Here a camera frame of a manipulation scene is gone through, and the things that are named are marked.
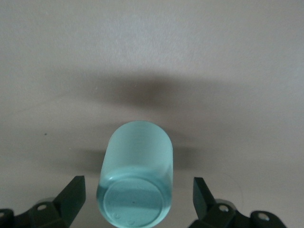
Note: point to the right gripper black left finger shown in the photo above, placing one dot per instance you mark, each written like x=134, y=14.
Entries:
x=59, y=202

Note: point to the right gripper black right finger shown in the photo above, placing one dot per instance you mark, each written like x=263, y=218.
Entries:
x=209, y=202

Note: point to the mint green plastic cup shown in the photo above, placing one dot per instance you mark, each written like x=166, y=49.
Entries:
x=135, y=171

